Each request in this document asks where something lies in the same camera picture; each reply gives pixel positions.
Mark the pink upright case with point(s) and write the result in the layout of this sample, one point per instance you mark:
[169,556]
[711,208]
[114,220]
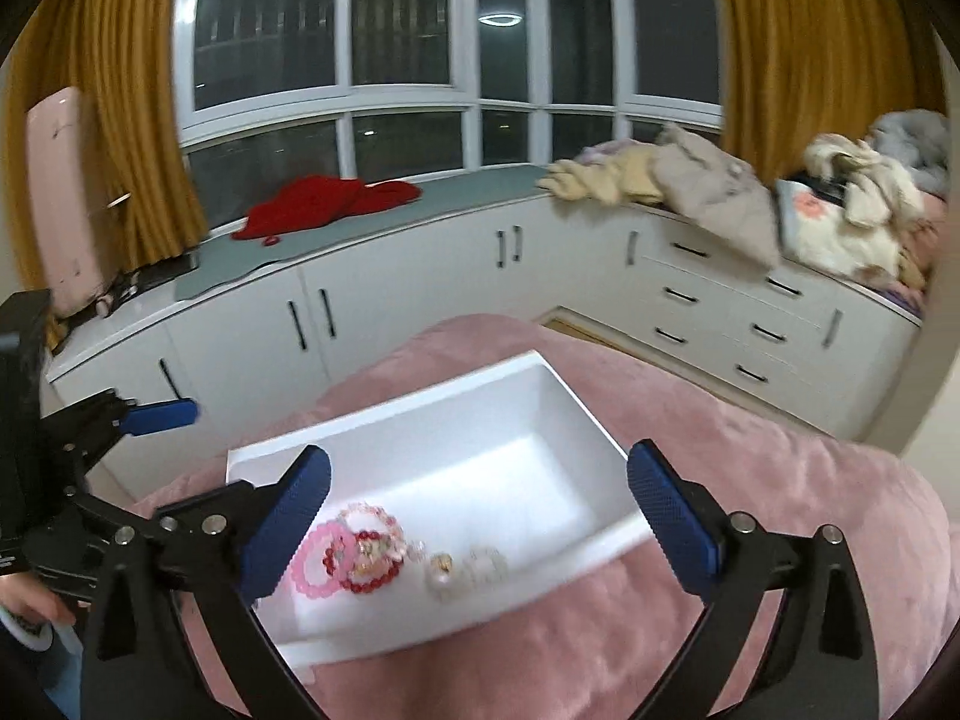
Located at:
[67,187]

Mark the cream clothes pile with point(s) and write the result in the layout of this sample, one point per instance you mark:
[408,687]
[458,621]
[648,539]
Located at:
[870,180]

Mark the green seat mat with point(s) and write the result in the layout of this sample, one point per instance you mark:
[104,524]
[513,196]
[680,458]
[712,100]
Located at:
[450,195]

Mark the mustard curtain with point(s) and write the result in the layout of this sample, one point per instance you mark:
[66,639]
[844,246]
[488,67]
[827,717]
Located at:
[810,37]
[112,52]

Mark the person's left forearm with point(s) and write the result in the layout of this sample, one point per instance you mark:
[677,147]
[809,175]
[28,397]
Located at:
[22,634]

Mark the beige jacket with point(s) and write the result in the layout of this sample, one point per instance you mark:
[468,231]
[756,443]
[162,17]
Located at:
[712,195]

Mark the red cloth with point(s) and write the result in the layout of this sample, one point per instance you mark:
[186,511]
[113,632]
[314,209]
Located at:
[315,202]

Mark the yellow cloth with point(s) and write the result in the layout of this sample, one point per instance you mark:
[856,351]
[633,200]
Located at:
[592,176]

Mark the grey blanket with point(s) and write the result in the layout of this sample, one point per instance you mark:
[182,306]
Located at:
[915,142]

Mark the pink cloth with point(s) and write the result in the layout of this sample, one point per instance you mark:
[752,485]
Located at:
[926,240]

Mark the floral pillow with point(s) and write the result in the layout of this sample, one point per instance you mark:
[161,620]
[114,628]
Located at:
[810,232]

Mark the person's left hand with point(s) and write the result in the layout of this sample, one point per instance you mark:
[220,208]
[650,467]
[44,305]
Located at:
[26,600]

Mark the pink blanket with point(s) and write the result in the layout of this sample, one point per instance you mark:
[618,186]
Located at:
[787,480]

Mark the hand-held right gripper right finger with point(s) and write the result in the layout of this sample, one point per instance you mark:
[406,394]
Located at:
[667,525]

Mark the white window-seat cabinet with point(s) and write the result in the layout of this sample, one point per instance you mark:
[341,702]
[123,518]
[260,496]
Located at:
[450,277]

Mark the white-framed bay window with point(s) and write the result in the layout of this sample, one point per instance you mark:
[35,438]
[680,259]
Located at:
[405,15]

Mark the white storage box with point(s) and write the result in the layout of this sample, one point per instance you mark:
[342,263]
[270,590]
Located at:
[480,465]

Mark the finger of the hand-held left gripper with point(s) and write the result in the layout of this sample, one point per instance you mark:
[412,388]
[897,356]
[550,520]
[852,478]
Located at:
[97,506]
[161,416]

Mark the person's blue jeans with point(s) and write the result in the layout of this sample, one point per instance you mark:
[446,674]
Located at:
[67,682]

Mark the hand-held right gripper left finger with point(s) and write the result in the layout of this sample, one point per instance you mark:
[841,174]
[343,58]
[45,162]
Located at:
[289,525]

